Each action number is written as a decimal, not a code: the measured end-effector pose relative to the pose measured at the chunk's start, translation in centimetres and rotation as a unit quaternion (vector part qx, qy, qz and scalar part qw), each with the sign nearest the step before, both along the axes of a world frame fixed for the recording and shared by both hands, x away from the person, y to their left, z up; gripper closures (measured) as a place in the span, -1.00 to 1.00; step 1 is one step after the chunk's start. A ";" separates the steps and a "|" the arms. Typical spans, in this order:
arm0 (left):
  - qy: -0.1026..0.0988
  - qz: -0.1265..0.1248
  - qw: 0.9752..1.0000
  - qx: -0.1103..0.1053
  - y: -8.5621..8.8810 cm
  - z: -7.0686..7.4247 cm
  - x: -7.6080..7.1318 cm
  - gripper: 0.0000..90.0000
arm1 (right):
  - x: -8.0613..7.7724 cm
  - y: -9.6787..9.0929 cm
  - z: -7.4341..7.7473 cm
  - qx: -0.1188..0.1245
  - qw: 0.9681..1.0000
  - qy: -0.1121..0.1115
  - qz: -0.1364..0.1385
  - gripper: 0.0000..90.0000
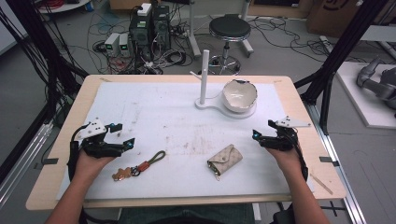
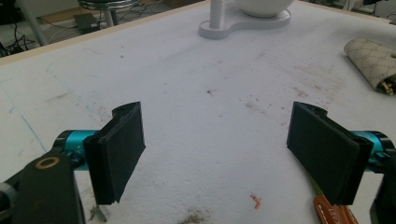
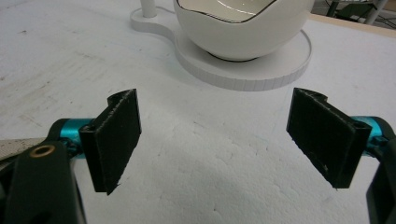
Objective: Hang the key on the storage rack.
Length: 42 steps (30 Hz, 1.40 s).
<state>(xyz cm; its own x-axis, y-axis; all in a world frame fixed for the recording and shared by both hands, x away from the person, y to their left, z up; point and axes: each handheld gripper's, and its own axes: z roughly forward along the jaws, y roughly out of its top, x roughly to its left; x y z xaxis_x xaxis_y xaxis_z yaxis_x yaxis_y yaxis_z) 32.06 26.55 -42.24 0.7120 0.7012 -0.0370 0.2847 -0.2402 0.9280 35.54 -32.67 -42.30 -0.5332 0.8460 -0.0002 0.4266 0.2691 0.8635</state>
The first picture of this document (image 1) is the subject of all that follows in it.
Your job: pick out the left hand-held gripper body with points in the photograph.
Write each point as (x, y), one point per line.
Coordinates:
(99, 146)

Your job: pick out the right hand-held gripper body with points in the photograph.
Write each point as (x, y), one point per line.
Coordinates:
(281, 140)

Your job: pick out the person's left hand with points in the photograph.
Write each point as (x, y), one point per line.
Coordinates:
(91, 163)

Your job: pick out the person's right hand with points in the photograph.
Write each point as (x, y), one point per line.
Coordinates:
(285, 159)

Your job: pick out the beige key pouch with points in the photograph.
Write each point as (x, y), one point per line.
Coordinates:
(225, 159)

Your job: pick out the white ceramic bowl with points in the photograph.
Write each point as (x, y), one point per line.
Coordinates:
(239, 93)

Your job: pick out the black tape piece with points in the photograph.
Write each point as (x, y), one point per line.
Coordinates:
(49, 161)
(328, 160)

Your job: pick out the white table mat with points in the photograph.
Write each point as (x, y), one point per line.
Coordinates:
(174, 118)

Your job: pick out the thin wooden stick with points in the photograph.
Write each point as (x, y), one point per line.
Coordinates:
(321, 184)

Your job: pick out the small white power unit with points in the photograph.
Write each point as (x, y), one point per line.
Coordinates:
(124, 45)
(112, 44)

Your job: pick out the white stand with pole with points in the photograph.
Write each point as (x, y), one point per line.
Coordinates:
(204, 71)

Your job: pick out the white metal stand leg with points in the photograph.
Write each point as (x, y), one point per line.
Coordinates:
(193, 31)
(246, 43)

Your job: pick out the white floor board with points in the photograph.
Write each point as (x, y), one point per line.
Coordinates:
(358, 99)

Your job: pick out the person's dark pants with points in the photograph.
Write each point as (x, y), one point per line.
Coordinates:
(186, 216)

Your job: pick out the white power strip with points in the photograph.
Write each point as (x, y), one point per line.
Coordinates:
(326, 43)

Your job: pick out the black computer tower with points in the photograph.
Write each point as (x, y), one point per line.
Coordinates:
(141, 32)
(162, 26)

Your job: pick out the black round stool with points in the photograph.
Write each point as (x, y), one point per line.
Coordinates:
(229, 28)

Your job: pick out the white box on computer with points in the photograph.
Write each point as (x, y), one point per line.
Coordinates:
(144, 9)

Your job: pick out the cardboard box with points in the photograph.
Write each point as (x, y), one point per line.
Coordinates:
(333, 17)

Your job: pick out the aluminium frame rail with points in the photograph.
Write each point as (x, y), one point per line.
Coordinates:
(25, 158)
(339, 174)

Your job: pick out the black metal frame post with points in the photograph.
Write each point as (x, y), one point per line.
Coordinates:
(342, 46)

